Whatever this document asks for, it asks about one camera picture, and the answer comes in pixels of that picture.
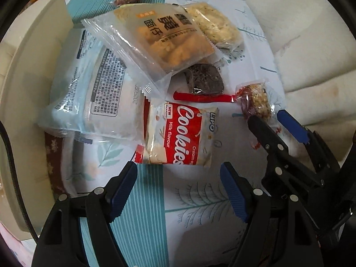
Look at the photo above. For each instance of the cream floral curtain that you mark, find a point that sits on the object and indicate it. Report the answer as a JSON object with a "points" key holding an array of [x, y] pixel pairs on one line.
{"points": [[311, 33]]}

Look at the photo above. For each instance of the chocolate cake red-strip wrapper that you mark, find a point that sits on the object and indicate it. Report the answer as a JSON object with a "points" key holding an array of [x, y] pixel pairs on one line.
{"points": [[203, 79]]}

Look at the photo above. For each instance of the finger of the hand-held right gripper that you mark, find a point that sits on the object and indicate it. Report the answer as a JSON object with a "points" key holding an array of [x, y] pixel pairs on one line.
{"points": [[264, 135], [292, 128]]}

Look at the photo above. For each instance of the brown patterned snack packet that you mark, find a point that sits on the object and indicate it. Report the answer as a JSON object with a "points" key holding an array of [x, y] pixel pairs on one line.
{"points": [[52, 155]]}

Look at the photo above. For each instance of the red cookie packet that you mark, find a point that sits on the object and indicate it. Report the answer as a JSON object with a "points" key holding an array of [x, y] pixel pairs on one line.
{"points": [[178, 133]]}

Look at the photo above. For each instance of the flaky pastry clear packet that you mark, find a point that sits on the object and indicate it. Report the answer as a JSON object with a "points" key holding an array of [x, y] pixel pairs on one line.
{"points": [[214, 25]]}

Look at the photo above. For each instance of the translucent white packet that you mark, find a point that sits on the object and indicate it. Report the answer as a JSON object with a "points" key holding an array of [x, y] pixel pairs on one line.
{"points": [[78, 158]]}

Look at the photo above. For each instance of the large white blue packet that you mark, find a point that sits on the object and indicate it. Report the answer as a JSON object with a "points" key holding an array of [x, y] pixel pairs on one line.
{"points": [[91, 89]]}

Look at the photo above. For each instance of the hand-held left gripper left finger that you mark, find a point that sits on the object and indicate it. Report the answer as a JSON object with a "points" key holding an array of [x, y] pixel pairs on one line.
{"points": [[122, 192]]}

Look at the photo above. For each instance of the nut bar red-end wrapper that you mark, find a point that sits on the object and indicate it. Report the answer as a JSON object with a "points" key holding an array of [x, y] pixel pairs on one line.
{"points": [[257, 100]]}

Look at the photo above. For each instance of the yellow pastry packet orange label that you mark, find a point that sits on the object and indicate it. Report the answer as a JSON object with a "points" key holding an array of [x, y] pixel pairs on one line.
{"points": [[161, 41]]}

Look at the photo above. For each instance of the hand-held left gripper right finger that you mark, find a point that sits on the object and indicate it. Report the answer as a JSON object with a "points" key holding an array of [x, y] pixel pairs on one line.
{"points": [[236, 192]]}

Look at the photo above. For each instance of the white plastic storage tray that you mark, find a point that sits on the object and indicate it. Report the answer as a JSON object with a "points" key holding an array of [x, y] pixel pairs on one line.
{"points": [[25, 75]]}

